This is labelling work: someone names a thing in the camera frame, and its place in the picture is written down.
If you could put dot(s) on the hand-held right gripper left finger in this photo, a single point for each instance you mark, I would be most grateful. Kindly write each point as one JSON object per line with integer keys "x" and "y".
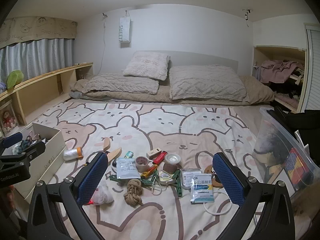
{"x": 92, "y": 177}

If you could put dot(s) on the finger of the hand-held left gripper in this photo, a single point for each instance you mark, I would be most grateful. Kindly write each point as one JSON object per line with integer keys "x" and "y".
{"x": 31, "y": 152}
{"x": 11, "y": 140}

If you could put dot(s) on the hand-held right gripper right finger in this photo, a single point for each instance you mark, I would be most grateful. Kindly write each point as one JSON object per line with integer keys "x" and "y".
{"x": 228, "y": 180}

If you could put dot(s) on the white cardboard box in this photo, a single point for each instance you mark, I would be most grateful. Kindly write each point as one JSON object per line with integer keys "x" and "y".
{"x": 42, "y": 165}

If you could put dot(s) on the white plastic bag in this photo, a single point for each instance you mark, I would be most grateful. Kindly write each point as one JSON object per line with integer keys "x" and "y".
{"x": 103, "y": 195}

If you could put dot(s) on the round wooden bear coaster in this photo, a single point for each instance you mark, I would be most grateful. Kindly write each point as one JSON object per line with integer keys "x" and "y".
{"x": 210, "y": 170}

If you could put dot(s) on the blue white medicine sachet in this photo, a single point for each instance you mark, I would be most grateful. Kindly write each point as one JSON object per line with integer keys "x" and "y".
{"x": 202, "y": 190}

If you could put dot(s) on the clear round lid container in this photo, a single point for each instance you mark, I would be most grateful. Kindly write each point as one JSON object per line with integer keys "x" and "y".
{"x": 172, "y": 162}

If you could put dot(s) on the teal crochet item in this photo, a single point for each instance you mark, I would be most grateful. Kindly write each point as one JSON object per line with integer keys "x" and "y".
{"x": 25, "y": 144}

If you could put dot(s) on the red doll display case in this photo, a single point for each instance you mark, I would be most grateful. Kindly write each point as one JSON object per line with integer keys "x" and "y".
{"x": 8, "y": 121}

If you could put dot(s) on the masking film roll orange tape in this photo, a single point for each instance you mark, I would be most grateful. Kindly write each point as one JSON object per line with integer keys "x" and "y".
{"x": 71, "y": 154}

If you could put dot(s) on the leaf-shaped wooden block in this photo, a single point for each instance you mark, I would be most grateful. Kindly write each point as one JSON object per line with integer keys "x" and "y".
{"x": 115, "y": 155}

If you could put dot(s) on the half-round wooden block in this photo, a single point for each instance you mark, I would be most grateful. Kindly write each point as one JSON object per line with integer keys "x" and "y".
{"x": 107, "y": 145}

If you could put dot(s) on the white printed sachet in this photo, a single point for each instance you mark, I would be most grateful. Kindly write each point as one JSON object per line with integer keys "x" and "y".
{"x": 127, "y": 168}

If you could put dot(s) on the clear packet white label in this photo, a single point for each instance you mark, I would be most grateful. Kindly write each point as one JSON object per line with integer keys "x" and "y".
{"x": 187, "y": 177}

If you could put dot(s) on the teal lighter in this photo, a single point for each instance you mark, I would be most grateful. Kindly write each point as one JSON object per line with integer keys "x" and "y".
{"x": 128, "y": 154}

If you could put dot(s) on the pink tape roll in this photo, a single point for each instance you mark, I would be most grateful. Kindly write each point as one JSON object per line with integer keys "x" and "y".
{"x": 140, "y": 166}

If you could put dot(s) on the green clothespins pile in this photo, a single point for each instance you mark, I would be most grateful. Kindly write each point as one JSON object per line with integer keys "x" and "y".
{"x": 178, "y": 182}

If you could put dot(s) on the purple plush toy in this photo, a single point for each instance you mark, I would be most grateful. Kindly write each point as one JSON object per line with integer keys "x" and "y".
{"x": 2, "y": 87}

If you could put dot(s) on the yellow printed lighter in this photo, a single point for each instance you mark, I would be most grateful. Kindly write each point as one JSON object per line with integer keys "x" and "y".
{"x": 148, "y": 173}

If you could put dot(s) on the brown cylinder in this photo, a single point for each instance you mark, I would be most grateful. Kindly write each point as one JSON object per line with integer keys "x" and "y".
{"x": 170, "y": 168}

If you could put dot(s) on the wooden bedside shelf unit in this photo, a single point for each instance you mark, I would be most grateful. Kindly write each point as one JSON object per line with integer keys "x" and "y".
{"x": 42, "y": 87}

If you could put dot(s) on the clear plastic storage bin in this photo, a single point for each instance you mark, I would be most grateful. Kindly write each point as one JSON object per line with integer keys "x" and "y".
{"x": 275, "y": 140}

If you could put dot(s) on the green plush toy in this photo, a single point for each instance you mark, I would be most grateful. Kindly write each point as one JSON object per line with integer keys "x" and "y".
{"x": 14, "y": 78}

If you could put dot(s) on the red lighter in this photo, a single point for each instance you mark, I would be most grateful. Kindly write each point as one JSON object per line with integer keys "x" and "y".
{"x": 160, "y": 157}

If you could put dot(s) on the colourful box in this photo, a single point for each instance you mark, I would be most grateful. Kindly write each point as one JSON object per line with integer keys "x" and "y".
{"x": 297, "y": 162}

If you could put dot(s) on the cartoon animal printed bed sheet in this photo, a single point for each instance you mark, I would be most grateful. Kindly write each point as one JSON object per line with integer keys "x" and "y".
{"x": 162, "y": 135}

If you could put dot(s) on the grey-blue curtain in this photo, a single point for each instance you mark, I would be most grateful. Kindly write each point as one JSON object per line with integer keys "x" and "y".
{"x": 37, "y": 57}

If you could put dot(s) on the black bag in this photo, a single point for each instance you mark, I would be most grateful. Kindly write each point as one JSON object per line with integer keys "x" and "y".
{"x": 302, "y": 120}

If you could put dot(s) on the beige quilted blanket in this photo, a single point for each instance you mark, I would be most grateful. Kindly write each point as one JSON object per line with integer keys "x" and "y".
{"x": 260, "y": 90}

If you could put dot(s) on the folded grey blanket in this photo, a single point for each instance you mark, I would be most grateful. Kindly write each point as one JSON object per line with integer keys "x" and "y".
{"x": 120, "y": 83}

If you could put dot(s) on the large beige knitted pillow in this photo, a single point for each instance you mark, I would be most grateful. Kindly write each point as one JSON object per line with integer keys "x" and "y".
{"x": 207, "y": 82}

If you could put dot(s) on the beige printed curtain valance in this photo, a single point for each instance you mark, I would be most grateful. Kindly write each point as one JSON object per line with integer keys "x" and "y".
{"x": 37, "y": 28}

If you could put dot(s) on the pile of clothes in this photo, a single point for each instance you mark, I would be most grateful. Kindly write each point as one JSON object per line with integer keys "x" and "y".
{"x": 280, "y": 72}

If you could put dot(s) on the grey bed headboard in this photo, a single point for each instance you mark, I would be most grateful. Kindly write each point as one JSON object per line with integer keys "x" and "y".
{"x": 200, "y": 58}

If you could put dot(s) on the small fluffy cream pillow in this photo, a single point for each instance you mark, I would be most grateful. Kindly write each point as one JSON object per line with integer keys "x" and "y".
{"x": 147, "y": 65}

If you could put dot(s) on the white louvered door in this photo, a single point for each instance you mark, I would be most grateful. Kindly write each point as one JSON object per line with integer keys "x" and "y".
{"x": 312, "y": 67}

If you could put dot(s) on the white hanging paper bag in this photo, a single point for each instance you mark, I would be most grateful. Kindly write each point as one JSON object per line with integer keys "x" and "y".
{"x": 124, "y": 30}

